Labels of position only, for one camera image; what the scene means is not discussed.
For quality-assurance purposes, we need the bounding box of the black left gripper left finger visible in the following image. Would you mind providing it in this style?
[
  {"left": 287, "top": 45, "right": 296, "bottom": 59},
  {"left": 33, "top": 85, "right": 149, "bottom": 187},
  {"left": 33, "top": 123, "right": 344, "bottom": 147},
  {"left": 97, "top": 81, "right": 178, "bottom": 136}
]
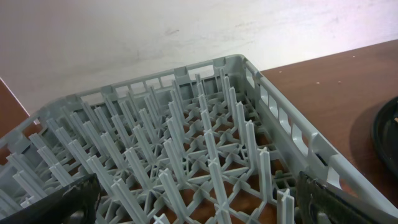
[{"left": 1, "top": 174, "right": 101, "bottom": 223}]

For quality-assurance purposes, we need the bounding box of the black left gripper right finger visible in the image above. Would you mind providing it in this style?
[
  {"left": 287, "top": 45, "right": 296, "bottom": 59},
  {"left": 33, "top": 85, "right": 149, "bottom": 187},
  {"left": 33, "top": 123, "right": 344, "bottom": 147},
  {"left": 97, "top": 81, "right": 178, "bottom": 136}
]
[{"left": 296, "top": 171, "right": 377, "bottom": 223}]

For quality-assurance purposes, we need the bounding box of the round black tray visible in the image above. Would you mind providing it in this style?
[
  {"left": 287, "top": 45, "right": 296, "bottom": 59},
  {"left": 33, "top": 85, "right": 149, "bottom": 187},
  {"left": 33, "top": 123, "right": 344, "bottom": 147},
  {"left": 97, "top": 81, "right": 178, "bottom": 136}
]
[{"left": 371, "top": 97, "right": 397, "bottom": 177}]

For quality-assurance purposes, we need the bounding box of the grey dishwasher rack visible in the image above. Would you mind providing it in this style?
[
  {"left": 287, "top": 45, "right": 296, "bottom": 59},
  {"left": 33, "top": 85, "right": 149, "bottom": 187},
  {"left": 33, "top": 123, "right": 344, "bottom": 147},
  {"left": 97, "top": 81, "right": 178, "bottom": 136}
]
[{"left": 1, "top": 55, "right": 397, "bottom": 223}]

